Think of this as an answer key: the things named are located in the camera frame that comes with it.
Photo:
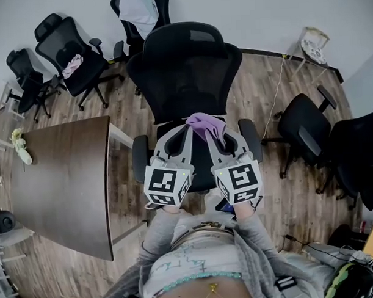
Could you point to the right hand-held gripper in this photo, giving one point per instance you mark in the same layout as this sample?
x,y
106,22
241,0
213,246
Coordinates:
x,y
241,178

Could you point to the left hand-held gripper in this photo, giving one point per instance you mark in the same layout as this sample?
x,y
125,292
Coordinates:
x,y
161,181

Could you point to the purple wiping cloth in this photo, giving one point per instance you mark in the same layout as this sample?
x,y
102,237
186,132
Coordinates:
x,y
201,123

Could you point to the black mesh office chair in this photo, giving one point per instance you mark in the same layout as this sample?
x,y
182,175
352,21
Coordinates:
x,y
183,69
357,154
304,126
57,36
163,5
25,74

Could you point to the person's left forearm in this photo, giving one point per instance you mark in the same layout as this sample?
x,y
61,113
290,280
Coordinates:
x,y
160,228

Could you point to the person's right forearm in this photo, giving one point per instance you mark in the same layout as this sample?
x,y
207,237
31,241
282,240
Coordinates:
x,y
253,228

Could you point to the white stool patterned cushion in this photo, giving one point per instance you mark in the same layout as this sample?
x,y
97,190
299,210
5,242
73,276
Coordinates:
x,y
314,49

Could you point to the person's own body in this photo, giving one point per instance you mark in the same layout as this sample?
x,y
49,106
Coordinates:
x,y
193,261

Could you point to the dark wooden table white legs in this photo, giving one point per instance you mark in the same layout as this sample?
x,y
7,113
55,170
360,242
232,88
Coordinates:
x,y
62,180

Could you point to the pink and white cloth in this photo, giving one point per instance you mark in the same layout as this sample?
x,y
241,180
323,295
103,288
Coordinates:
x,y
72,67

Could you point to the white garment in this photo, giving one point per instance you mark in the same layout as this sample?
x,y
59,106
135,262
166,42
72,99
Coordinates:
x,y
139,12

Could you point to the white vase with flowers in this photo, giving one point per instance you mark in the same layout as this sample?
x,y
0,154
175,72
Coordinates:
x,y
25,155

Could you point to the small red box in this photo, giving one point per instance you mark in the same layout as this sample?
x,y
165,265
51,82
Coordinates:
x,y
364,225

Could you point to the pale wooden desk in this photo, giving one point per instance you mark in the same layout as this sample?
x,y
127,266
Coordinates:
x,y
8,90

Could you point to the white metal rack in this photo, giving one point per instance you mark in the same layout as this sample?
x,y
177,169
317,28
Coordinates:
x,y
12,235

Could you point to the black round speaker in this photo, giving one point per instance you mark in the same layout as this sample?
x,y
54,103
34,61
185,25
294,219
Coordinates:
x,y
4,220

